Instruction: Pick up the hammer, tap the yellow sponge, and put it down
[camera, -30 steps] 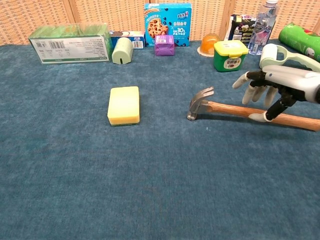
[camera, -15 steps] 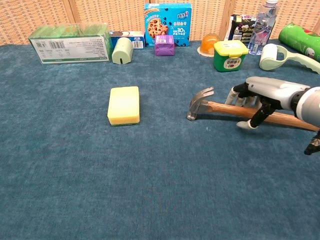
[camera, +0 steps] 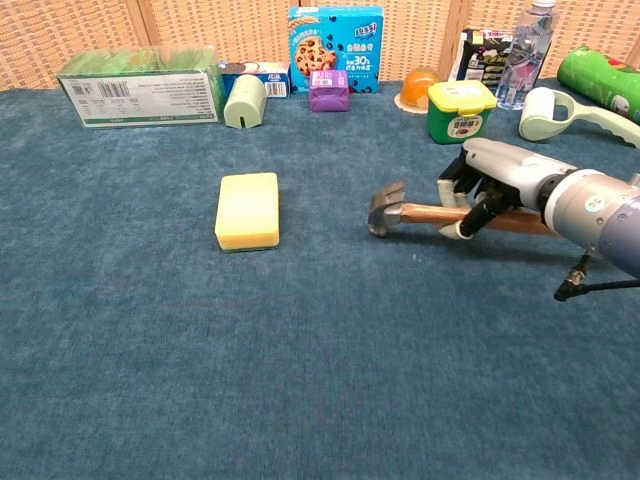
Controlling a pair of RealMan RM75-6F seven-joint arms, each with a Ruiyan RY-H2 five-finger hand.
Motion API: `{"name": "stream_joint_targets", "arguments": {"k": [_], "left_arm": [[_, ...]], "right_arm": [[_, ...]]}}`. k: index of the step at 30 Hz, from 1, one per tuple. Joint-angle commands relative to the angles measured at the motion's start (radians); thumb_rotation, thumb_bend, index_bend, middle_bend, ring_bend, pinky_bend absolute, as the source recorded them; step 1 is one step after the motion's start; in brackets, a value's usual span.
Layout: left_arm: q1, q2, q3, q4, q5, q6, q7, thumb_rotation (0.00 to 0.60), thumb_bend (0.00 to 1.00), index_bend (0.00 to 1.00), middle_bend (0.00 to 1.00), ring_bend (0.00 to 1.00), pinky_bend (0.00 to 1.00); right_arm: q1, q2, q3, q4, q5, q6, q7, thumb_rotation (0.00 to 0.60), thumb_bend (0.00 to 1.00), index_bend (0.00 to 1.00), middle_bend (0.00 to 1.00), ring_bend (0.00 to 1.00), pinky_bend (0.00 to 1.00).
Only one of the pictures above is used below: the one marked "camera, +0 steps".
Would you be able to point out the green clear plastic package box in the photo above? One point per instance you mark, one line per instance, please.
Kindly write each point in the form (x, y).
(140, 95)

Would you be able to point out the black white carton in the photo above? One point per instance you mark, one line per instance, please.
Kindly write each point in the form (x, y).
(482, 60)

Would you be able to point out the orange jelly cup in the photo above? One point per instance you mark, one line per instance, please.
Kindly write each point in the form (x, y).
(420, 87)

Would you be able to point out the pale green cylindrical cover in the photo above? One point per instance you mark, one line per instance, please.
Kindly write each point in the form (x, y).
(245, 102)

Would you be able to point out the blue chocolate chip cookie box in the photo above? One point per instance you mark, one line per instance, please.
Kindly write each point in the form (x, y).
(335, 40)

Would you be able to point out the clear plastic water bottle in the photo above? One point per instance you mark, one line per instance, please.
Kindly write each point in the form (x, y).
(525, 60)

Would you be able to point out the green tub with yellow lid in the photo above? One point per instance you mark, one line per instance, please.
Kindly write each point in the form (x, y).
(457, 112)

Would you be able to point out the pale green lint roller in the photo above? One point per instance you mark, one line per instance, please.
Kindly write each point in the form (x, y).
(542, 117)

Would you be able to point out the yellow sponge with green base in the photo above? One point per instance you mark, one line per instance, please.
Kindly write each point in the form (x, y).
(247, 207)

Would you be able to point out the woven rattan folding screen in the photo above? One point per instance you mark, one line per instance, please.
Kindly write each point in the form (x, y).
(225, 30)

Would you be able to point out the green chips can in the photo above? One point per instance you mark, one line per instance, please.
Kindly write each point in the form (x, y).
(600, 80)

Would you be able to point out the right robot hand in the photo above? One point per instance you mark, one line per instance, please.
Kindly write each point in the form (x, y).
(505, 170)

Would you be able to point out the small purple carton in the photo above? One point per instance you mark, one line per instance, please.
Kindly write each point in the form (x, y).
(328, 91)

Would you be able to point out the blue carpet table cover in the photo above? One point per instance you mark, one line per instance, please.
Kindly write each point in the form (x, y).
(300, 325)

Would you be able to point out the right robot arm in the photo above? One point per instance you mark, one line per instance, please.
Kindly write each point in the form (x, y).
(595, 210)

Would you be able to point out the small blue white cookie box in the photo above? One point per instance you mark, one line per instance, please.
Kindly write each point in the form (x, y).
(272, 77)

